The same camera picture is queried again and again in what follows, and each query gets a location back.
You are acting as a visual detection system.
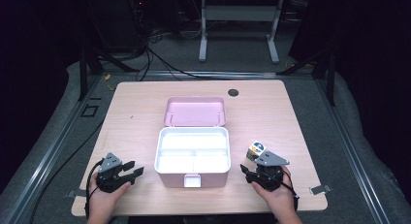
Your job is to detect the aluminium floor rail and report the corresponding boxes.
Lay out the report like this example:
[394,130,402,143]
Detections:
[314,78,393,224]
[0,75,110,224]
[141,70,286,80]

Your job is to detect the grey metal table clip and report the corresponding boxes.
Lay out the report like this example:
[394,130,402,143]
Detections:
[308,183,333,196]
[65,188,87,200]

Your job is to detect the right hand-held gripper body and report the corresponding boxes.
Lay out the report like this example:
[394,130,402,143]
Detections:
[251,150,291,192]

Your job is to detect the black metal stand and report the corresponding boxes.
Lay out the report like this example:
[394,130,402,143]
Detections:
[78,45,141,103]
[276,47,337,108]

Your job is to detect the yellow cable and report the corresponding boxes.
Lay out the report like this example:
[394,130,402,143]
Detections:
[103,74,116,91]

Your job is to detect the white metal desk frame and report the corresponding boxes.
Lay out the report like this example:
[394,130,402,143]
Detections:
[198,0,286,64]

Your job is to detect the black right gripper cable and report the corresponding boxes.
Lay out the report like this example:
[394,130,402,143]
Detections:
[280,173,300,212]

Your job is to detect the pink storage box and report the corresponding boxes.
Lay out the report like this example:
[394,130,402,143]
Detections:
[154,96,232,189]

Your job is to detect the white divided tray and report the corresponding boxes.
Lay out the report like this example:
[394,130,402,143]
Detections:
[156,128,231,174]

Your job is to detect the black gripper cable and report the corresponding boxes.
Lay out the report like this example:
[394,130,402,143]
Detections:
[280,173,300,212]
[83,160,105,219]

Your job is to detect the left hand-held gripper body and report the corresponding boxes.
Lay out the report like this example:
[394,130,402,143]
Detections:
[95,151,130,194]

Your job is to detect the long black floor cable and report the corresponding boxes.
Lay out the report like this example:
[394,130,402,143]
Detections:
[28,119,107,224]

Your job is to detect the person's left hand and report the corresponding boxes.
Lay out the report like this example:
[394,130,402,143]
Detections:
[87,173,132,220]

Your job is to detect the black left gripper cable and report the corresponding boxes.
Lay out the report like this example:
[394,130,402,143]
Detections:
[83,160,105,219]

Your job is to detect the small colourful printed box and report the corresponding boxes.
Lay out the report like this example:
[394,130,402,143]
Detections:
[245,140,268,162]

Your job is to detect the bundle of black cables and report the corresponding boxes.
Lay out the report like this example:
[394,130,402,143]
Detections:
[135,44,202,81]

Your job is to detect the person's right hand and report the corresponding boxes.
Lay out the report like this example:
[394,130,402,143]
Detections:
[251,165,300,219]

